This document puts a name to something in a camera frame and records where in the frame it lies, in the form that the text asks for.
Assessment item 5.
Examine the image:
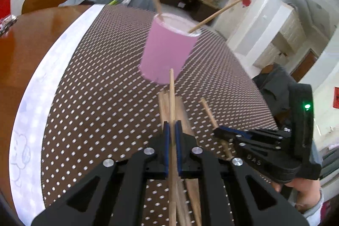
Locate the dark grey coat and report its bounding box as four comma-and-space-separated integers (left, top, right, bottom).
251, 63, 295, 124

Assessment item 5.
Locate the white panel door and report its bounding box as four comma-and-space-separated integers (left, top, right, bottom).
228, 0, 268, 40

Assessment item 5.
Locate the person's right forearm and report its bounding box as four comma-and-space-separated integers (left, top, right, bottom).
300, 140, 326, 220

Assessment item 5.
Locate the dark wooden desk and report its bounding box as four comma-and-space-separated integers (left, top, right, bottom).
158, 0, 221, 23

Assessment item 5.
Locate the pink cup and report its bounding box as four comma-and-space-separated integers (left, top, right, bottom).
139, 13, 202, 85

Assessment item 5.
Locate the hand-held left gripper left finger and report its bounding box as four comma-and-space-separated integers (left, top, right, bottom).
31, 121, 170, 226

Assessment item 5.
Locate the white tall cabinet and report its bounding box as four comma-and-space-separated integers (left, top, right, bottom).
253, 2, 309, 69

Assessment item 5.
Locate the person's right hand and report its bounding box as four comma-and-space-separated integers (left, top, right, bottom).
287, 178, 322, 214

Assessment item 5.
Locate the white printed table runner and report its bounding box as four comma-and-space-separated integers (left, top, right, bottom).
8, 4, 107, 219

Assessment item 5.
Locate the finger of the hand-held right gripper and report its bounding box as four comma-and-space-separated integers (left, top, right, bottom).
214, 133, 282, 153
213, 125, 291, 142

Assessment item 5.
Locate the brown polka-dot tablecloth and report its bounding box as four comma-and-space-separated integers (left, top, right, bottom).
40, 4, 279, 226

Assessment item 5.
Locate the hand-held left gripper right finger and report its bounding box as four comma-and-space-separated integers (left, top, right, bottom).
175, 121, 310, 226

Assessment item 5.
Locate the clear plastic bag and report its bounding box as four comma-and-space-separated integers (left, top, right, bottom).
0, 15, 18, 36

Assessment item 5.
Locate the pile of chopsticks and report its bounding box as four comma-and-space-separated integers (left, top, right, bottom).
158, 92, 203, 226

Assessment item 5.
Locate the wooden chair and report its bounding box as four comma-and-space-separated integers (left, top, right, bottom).
21, 0, 72, 15

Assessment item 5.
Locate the brown entry door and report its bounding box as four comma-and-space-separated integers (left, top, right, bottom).
291, 49, 319, 83

